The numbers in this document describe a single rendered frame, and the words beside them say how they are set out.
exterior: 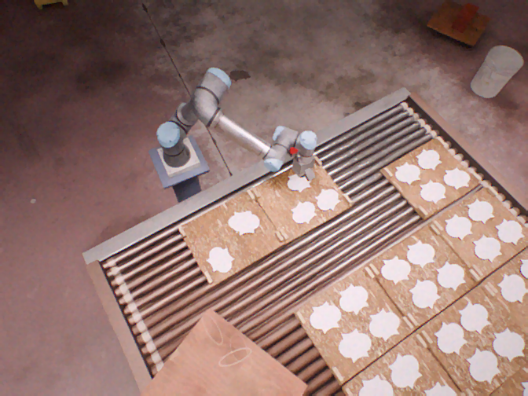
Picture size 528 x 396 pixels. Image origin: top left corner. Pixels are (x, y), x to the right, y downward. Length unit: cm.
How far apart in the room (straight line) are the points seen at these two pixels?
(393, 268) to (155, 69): 291
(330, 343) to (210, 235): 74
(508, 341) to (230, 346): 122
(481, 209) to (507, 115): 204
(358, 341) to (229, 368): 57
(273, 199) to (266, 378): 85
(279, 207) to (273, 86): 196
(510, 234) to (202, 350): 159
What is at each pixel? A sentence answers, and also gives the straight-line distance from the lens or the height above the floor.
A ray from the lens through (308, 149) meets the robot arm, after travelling 174.
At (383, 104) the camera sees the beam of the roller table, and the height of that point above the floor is 92.
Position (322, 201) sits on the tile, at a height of 95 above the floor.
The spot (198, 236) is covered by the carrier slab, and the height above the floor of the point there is 94.
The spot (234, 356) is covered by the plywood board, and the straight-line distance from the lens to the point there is 168.
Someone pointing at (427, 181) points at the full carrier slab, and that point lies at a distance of 225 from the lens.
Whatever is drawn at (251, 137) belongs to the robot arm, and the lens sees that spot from 167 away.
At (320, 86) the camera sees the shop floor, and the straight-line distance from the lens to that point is 381.
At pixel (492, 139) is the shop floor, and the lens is 396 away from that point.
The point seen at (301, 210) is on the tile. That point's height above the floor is 95.
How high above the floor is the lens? 271
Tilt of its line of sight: 62 degrees down
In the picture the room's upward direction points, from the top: 3 degrees clockwise
